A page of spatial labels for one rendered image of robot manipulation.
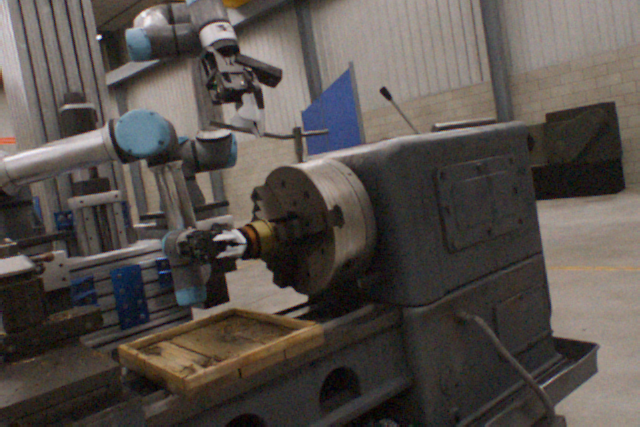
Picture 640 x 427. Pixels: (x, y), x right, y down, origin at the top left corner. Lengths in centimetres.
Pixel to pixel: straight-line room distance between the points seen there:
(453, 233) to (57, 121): 125
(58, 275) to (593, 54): 1043
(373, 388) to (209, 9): 90
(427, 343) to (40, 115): 132
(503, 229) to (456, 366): 39
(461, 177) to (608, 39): 991
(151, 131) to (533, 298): 112
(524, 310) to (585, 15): 1000
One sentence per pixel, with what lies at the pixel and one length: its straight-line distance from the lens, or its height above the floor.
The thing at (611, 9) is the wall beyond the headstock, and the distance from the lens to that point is 1125.
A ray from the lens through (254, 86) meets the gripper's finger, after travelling 113.
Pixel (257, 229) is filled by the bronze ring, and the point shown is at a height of 111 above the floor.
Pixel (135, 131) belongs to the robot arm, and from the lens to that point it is 137.
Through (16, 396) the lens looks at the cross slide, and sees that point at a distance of 92.
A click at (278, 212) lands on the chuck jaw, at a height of 113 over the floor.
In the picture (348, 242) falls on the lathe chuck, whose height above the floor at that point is 104.
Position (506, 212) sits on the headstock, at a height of 101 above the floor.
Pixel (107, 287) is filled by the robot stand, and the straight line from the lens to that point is 168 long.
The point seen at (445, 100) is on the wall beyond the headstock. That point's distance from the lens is 1224.
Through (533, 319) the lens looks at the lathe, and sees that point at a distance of 164.
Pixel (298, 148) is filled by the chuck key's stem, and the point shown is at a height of 127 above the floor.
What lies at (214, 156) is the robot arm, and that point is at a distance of 179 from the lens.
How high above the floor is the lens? 122
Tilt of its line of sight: 3 degrees down
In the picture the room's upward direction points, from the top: 10 degrees counter-clockwise
